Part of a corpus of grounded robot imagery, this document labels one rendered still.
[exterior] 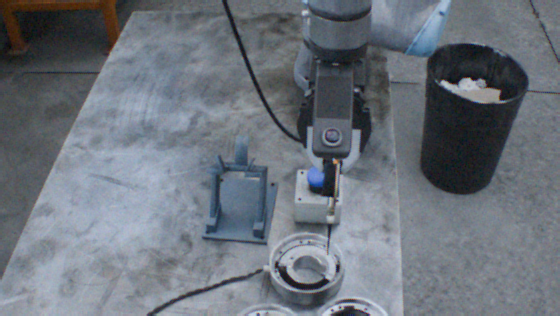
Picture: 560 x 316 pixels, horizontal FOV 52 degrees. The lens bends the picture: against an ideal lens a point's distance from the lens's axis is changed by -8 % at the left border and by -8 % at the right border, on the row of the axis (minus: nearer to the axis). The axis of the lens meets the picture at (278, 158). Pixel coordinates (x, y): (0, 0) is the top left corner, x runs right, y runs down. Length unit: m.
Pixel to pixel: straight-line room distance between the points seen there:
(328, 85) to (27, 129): 1.98
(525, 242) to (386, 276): 1.23
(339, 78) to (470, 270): 1.31
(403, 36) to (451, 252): 1.05
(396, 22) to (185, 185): 0.45
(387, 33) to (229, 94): 0.33
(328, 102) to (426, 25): 0.38
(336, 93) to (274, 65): 0.56
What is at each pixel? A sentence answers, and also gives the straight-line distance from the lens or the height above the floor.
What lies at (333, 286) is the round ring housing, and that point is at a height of 0.84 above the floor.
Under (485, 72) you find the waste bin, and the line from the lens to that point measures 2.18.
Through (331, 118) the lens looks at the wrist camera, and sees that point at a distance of 0.72.
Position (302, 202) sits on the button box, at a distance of 0.93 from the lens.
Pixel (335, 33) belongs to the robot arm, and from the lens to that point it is 0.70.
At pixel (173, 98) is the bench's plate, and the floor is 0.80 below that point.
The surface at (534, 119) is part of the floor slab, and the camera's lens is 2.60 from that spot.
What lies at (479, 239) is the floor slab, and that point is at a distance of 2.06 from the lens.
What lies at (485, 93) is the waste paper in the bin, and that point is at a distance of 2.04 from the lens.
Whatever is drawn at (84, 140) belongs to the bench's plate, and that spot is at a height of 0.80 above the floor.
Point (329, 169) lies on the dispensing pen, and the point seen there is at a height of 0.94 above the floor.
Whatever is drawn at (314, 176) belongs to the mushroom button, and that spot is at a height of 0.87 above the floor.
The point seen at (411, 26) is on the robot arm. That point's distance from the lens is 1.07.
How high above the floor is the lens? 1.53
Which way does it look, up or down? 43 degrees down
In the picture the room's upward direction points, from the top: 1 degrees counter-clockwise
